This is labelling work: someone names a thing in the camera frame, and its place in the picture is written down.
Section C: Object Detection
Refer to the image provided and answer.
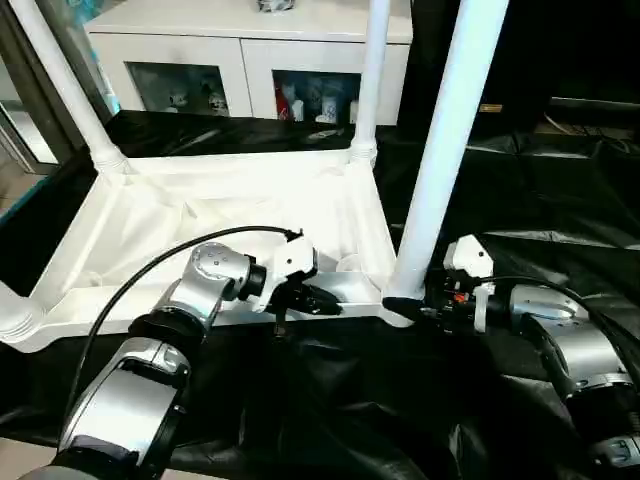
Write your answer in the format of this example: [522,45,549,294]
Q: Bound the white plastic table top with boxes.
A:
[0,148,427,355]

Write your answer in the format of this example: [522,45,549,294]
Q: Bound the white plastic table leg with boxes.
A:
[8,0,132,174]
[389,0,511,304]
[349,0,392,164]
[0,279,51,341]

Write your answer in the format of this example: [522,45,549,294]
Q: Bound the black work mat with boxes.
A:
[0,109,640,480]

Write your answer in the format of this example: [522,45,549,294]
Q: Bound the light blue packaged box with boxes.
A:
[74,0,124,116]

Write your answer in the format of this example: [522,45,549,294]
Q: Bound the white glass-door cabinet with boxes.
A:
[85,0,414,126]

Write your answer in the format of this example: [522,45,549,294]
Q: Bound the black fabric bag yellow label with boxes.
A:
[399,0,640,146]

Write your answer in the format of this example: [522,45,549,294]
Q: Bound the teal floor mat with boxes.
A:
[0,172,56,221]

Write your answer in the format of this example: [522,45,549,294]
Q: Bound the grey curtain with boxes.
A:
[0,0,109,166]

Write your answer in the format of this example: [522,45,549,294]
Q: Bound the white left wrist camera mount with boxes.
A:
[257,232,320,315]

